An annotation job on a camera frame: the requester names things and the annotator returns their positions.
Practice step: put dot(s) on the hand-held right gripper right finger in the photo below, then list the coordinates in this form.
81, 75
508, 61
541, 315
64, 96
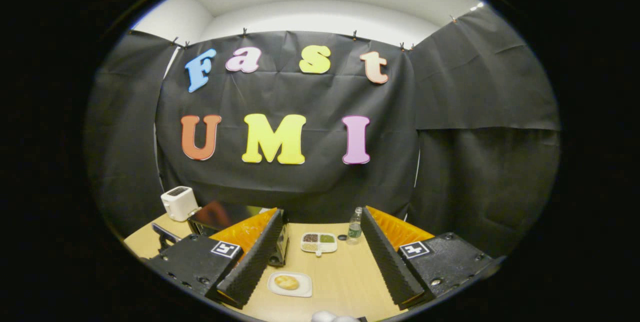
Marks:
387, 257

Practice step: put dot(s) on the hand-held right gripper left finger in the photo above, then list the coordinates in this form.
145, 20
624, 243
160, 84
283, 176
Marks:
252, 262

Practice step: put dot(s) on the golden bread bun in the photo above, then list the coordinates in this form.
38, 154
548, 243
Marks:
286, 282

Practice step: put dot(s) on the black electric oven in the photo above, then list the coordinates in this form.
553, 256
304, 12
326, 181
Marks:
225, 217

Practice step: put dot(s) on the clear plastic water bottle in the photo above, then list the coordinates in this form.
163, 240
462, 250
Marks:
354, 229

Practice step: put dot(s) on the white square plate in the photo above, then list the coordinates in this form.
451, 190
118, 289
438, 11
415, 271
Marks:
304, 289

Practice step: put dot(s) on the white divided dish with beans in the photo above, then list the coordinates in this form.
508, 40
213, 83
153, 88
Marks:
319, 244

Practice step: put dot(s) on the white toaster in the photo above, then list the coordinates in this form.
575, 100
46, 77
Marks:
179, 204

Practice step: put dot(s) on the black backdrop cloth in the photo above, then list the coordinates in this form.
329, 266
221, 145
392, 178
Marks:
475, 87

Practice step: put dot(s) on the small ceiling light panel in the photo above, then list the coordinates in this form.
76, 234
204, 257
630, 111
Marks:
477, 6

